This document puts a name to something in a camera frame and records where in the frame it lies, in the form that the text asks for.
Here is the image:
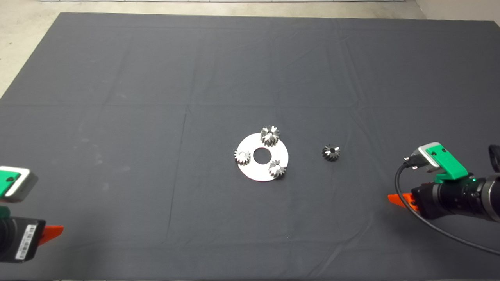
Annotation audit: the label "dark grey table cloth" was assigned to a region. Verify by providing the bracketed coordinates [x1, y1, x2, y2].
[0, 12, 500, 281]

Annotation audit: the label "round metal plate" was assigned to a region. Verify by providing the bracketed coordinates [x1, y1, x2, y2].
[236, 133, 289, 182]

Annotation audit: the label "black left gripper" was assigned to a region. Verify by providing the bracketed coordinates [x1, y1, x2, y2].
[0, 217, 64, 263]

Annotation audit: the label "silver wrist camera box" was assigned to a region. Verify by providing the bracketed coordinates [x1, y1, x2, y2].
[404, 142, 444, 174]
[0, 167, 39, 203]

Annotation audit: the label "green right camera mount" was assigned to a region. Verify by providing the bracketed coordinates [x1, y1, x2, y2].
[426, 144, 469, 184]

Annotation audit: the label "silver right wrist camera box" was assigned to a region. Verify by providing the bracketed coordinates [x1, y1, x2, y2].
[404, 142, 444, 174]

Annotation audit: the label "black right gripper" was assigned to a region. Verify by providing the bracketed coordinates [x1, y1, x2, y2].
[387, 178, 485, 221]

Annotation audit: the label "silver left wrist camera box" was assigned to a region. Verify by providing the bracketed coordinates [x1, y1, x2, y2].
[0, 167, 39, 203]

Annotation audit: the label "larger steel gear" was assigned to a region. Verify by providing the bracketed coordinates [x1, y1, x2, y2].
[260, 125, 280, 148]

